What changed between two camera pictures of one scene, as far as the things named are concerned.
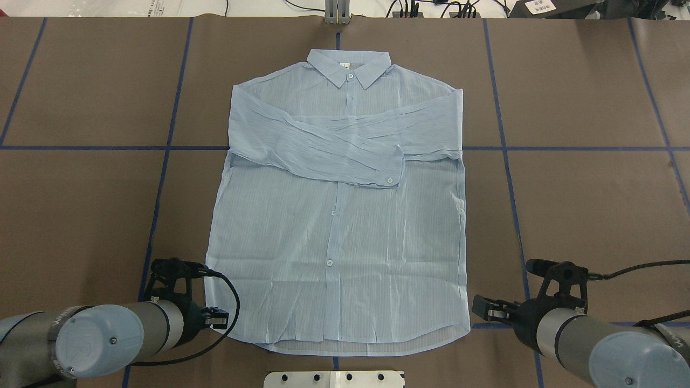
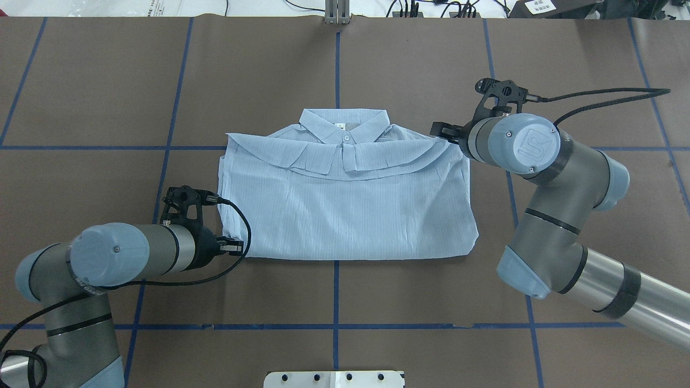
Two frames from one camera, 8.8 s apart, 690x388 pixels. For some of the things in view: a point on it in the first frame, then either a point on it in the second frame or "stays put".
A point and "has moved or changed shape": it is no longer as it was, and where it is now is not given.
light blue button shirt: [339, 223] has moved or changed shape
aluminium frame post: [337, 12] stays put
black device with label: [560, 9] stays put
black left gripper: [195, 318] to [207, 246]
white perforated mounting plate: [334, 379] stays put
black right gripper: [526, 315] to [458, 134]
